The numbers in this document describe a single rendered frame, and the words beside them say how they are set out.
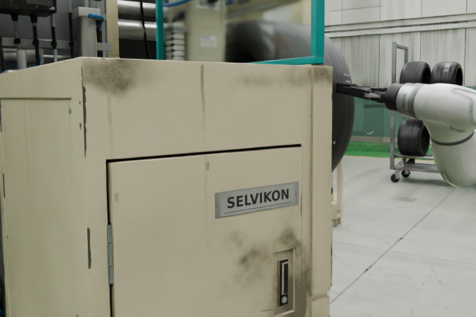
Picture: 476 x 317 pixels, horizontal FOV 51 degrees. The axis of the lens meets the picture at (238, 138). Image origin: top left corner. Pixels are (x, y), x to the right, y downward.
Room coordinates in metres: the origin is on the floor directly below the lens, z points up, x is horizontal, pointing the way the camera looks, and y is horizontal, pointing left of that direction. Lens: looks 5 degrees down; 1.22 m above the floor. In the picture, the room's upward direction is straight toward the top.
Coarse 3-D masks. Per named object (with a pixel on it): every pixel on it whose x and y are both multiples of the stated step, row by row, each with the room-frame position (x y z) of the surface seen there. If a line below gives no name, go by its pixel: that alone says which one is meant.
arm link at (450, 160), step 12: (432, 144) 1.24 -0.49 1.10; (456, 144) 1.19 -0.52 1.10; (468, 144) 1.19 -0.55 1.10; (444, 156) 1.22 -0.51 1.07; (456, 156) 1.20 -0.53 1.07; (468, 156) 1.20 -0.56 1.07; (444, 168) 1.24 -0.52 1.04; (456, 168) 1.22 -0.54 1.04; (468, 168) 1.21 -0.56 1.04; (456, 180) 1.24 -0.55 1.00; (468, 180) 1.23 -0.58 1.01
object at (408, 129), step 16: (400, 48) 7.09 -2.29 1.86; (416, 64) 6.81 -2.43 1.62; (448, 64) 6.57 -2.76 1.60; (400, 80) 6.83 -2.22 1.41; (416, 80) 6.69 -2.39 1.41; (432, 80) 6.59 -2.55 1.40; (448, 80) 6.46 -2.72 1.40; (400, 128) 6.85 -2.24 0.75; (416, 128) 6.72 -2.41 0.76; (400, 144) 6.80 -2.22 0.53; (416, 144) 6.68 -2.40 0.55
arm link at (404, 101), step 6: (408, 84) 1.26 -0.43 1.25; (414, 84) 1.25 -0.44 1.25; (420, 84) 1.24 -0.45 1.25; (402, 90) 1.26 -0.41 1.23; (408, 90) 1.25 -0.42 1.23; (414, 90) 1.23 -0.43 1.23; (402, 96) 1.25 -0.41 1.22; (408, 96) 1.24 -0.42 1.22; (414, 96) 1.22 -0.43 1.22; (396, 102) 1.27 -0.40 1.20; (402, 102) 1.25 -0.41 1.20; (408, 102) 1.23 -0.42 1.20; (402, 108) 1.25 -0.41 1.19; (408, 108) 1.24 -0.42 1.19; (402, 114) 1.27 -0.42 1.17; (408, 114) 1.25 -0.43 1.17
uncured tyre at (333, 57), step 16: (336, 48) 1.59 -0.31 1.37; (336, 64) 1.53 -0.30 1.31; (336, 80) 1.50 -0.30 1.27; (336, 96) 1.49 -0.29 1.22; (352, 96) 1.53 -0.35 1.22; (336, 112) 1.48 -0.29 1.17; (352, 112) 1.53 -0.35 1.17; (336, 128) 1.49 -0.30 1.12; (352, 128) 1.54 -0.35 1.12; (336, 144) 1.51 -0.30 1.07; (336, 160) 1.55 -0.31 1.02
